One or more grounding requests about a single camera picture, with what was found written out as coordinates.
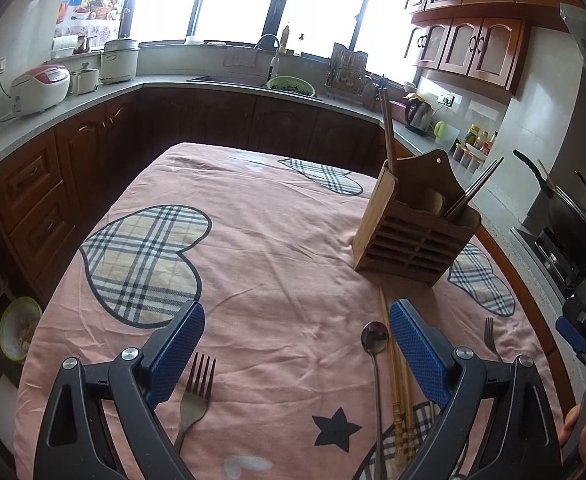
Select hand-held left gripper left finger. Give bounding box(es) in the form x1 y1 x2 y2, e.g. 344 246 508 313
32 299 207 480

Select sink faucet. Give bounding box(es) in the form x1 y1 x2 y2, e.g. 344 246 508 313
256 34 281 83

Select kitchen window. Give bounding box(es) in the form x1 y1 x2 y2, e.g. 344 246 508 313
128 0 419 83

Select small white pot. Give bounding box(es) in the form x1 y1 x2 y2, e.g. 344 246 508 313
70 62 100 96

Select wooden wall cabinets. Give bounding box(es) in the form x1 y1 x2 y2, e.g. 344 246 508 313
403 0 584 93

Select wooden chopstick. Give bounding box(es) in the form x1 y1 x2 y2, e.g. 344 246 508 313
382 87 398 173
377 88 394 172
378 287 405 467
400 365 416 462

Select row of spice jars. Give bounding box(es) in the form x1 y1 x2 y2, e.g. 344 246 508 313
453 142 489 171

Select gas stove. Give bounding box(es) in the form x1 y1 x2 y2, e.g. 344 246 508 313
510 225 586 293

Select steel fork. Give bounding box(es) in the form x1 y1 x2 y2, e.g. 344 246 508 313
483 317 503 362
174 352 217 453

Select green colander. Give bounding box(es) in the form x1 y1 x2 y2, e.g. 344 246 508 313
266 76 317 98

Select grey kitchen countertop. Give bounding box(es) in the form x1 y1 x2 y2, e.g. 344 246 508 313
0 74 586 361

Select steel electric kettle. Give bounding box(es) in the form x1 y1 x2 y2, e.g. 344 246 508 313
404 94 434 136

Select wooden utensil holder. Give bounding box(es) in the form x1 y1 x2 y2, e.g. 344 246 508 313
352 150 481 288

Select green bowl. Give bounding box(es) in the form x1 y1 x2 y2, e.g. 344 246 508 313
0 296 44 362

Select steel spoon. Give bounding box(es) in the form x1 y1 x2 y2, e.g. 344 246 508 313
361 321 390 480

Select person's right hand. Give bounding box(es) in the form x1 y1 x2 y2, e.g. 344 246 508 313
558 404 581 448

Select black wok with lid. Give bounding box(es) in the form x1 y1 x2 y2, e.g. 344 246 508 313
512 149 586 271

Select wooden knife rack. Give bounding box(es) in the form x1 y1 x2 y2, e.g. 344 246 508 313
327 42 366 98

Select large white rice cooker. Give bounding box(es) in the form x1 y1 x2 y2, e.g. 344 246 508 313
99 35 140 85

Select white and pink rice cooker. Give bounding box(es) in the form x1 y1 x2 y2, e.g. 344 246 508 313
10 65 71 118

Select wooden base cabinets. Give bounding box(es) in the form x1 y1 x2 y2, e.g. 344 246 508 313
0 87 579 401

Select pink heart-print tablecloth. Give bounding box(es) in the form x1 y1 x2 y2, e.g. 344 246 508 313
13 141 564 480

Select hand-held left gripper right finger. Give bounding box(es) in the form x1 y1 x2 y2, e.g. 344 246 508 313
388 298 560 480

